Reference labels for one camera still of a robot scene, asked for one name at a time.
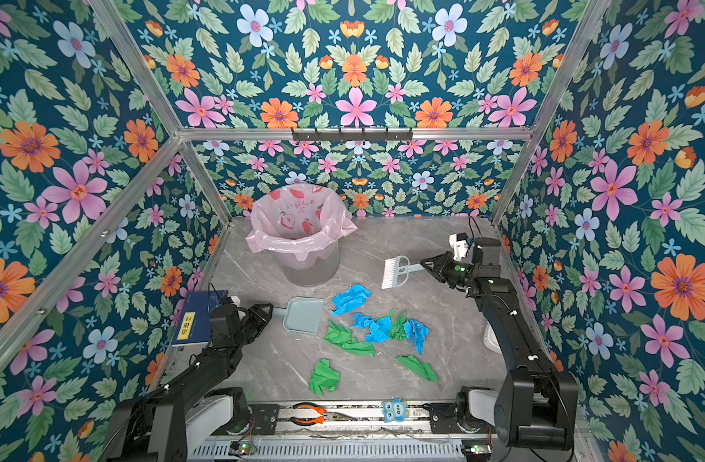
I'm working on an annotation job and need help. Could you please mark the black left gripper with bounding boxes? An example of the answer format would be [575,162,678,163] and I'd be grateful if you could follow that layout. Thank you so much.
[229,302,271,350]

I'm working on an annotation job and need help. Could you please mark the pale green hand brush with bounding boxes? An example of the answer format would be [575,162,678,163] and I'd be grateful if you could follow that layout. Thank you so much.
[381,255,424,290]

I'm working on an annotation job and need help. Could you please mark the pale green dustpan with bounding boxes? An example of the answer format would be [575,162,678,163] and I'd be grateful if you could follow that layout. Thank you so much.
[273,298,325,336]

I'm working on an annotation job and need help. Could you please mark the blue paper scrap top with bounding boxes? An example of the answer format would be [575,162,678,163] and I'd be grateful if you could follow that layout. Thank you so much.
[331,284,372,317]

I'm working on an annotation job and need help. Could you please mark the blue paper scrap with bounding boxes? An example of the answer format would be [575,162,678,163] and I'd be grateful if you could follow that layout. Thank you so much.
[352,313,393,344]
[331,284,372,317]
[404,319,430,355]

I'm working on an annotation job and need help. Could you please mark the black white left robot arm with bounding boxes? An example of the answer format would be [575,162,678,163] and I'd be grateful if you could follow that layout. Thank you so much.
[101,298,273,461]

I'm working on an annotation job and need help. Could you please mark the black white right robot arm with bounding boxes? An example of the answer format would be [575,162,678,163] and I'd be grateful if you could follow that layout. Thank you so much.
[420,238,578,461]

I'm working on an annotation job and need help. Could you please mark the dark blue book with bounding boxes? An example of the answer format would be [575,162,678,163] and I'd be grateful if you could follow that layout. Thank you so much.
[171,291,227,348]

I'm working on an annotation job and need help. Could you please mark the blue paper scrap right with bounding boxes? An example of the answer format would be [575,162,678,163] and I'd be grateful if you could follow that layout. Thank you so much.
[404,319,430,355]

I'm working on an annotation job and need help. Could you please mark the white brush holder stand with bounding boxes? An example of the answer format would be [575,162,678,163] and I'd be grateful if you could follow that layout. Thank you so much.
[483,325,502,354]

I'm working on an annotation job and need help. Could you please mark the green paper scrap centre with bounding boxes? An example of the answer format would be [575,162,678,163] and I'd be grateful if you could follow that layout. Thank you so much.
[387,311,408,342]

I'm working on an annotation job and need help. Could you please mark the green paper scrap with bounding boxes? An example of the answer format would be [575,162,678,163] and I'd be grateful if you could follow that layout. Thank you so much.
[340,341,375,357]
[387,311,408,342]
[396,355,439,382]
[325,321,354,348]
[309,359,341,398]

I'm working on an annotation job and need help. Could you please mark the silver mesh waste basket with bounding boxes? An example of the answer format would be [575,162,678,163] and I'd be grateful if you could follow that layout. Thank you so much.
[273,243,340,287]

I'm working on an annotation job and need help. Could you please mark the green paper scrap lower left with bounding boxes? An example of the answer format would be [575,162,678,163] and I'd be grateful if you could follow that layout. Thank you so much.
[309,359,341,398]

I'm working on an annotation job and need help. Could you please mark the green paper scrap upper left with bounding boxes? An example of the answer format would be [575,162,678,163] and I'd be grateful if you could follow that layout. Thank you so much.
[325,321,354,348]

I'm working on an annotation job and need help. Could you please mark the blue paper scrap centre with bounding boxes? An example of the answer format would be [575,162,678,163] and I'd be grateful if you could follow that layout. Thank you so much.
[352,313,393,344]

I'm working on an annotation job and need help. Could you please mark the green paper scrap lower right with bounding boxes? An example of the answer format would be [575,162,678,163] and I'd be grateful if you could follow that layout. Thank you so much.
[396,355,439,382]

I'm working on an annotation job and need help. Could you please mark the green paper scrap middle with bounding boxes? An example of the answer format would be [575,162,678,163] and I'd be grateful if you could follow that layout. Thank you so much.
[340,341,375,357]

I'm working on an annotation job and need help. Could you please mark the small circuit board left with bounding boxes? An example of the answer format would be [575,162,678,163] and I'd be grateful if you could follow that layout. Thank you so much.
[230,442,257,456]

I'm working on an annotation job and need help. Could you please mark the small circuit board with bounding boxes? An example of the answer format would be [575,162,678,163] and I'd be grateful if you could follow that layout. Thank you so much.
[462,442,492,462]
[230,442,257,456]

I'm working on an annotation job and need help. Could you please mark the blue owl figurine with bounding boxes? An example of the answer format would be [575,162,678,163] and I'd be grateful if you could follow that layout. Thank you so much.
[381,398,409,423]

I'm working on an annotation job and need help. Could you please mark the small circuit board right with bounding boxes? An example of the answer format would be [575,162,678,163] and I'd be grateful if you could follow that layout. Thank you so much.
[462,442,492,462]

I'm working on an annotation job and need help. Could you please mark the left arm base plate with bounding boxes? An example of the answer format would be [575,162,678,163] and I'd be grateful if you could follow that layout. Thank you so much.
[236,403,281,436]

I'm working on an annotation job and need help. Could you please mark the orange handled pliers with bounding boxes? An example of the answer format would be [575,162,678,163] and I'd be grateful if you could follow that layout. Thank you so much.
[289,402,356,427]

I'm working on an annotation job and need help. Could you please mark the aluminium frame rails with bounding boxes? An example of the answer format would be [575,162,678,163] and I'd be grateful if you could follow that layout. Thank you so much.
[0,1,588,461]

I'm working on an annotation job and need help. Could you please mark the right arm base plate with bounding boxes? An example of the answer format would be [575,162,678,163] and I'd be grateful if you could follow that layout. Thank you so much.
[423,402,494,434]

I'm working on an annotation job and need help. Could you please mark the black hook rail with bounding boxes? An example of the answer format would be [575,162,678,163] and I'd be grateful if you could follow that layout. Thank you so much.
[291,127,414,142]

